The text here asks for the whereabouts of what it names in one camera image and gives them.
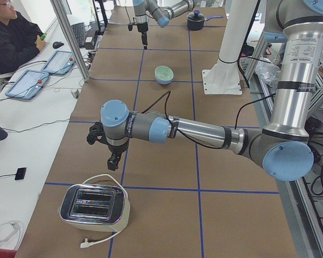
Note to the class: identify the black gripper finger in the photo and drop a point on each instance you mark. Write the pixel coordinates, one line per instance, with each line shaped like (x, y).
(113, 161)
(144, 38)

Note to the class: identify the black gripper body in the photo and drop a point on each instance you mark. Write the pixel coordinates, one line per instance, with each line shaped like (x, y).
(142, 28)
(117, 148)

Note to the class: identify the green bowl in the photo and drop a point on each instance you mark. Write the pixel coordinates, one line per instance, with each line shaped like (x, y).
(163, 71)

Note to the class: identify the blue bowl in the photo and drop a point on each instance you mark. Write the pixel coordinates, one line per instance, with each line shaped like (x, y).
(164, 80)

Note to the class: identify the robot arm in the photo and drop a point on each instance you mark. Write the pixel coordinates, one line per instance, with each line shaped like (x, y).
(161, 16)
(280, 147)

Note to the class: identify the silver white toaster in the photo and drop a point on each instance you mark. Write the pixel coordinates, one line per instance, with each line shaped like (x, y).
(93, 207)

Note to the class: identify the dark blue saucepan with lid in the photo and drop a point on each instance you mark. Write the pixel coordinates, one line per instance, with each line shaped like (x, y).
(196, 20)

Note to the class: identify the black keyboard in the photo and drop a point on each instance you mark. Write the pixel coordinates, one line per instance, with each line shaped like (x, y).
(79, 33)

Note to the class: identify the blue teach pendant tablet far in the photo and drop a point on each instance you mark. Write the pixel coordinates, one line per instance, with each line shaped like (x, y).
(59, 63)

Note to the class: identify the blue teach pendant tablet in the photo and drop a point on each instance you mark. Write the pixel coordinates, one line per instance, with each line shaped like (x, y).
(28, 84)
(59, 63)

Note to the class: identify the black computer mouse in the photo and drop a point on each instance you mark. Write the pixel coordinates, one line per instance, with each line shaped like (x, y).
(57, 44)

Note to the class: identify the small black box device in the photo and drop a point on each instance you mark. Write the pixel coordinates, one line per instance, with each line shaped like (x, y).
(20, 174)

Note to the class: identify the blue teach pendant tablet near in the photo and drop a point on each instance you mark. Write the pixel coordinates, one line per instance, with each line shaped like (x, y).
(28, 84)

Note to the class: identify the seated person in black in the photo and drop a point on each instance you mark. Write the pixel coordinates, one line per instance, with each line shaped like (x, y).
(20, 39)

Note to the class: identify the aluminium frame post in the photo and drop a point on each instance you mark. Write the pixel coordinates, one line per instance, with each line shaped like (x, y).
(61, 15)

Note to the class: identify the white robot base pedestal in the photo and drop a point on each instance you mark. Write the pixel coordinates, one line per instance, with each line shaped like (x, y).
(223, 78)

